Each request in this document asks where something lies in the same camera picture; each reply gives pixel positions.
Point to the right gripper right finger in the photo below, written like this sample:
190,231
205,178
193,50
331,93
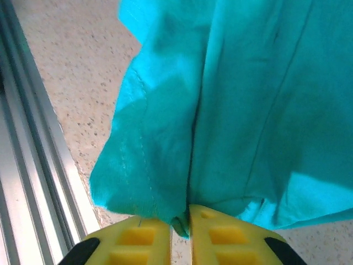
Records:
234,243

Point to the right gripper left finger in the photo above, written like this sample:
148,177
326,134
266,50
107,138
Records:
124,248

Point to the teal t-shirt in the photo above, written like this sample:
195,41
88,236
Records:
220,110

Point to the aluminium mounting rail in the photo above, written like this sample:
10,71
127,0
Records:
22,165

